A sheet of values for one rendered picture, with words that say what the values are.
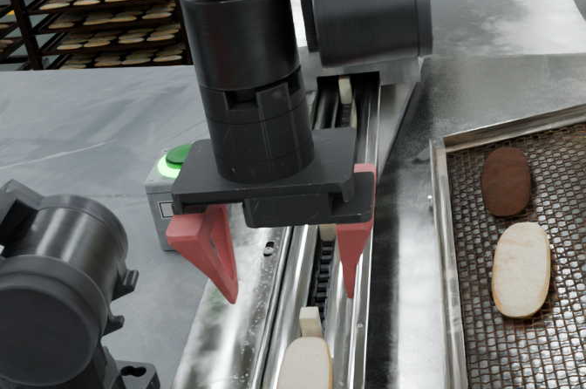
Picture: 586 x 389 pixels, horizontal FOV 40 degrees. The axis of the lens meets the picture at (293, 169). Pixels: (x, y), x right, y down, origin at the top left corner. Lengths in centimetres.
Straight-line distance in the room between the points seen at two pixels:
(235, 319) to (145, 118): 51
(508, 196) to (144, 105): 61
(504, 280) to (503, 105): 44
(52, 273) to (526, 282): 29
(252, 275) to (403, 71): 37
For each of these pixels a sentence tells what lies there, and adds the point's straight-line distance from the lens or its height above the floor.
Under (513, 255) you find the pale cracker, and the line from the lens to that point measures 57.
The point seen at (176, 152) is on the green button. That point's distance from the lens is 77.
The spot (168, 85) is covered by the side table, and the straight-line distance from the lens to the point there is 116.
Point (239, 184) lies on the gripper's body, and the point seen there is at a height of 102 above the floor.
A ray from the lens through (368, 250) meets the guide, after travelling 66.
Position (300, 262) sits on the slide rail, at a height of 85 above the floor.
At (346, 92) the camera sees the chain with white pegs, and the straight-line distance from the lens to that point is 95.
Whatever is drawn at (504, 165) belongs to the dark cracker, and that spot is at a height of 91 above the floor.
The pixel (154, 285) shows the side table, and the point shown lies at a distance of 75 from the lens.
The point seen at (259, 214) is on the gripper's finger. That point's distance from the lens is 45.
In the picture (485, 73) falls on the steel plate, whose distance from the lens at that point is 105.
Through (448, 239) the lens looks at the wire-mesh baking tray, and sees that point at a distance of 61.
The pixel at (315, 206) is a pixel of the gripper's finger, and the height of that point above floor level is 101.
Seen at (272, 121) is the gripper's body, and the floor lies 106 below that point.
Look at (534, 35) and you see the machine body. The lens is 117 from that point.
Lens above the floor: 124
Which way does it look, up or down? 29 degrees down
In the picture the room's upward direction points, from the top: 10 degrees counter-clockwise
